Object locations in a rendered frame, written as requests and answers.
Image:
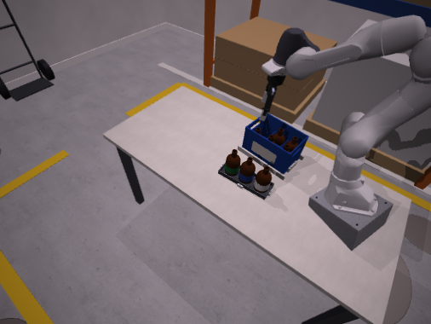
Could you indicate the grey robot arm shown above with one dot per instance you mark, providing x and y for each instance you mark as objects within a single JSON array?
[{"x": 347, "y": 190}]

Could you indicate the blue crate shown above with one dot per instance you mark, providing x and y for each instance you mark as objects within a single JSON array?
[{"x": 269, "y": 152}]

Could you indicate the brown bottle with blue label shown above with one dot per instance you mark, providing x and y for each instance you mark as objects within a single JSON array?
[{"x": 247, "y": 171}]

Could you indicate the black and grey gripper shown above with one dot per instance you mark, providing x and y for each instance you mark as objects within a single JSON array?
[{"x": 268, "y": 97}]

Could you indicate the brown bottle with green label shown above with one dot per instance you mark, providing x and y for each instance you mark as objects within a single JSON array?
[{"x": 232, "y": 163}]

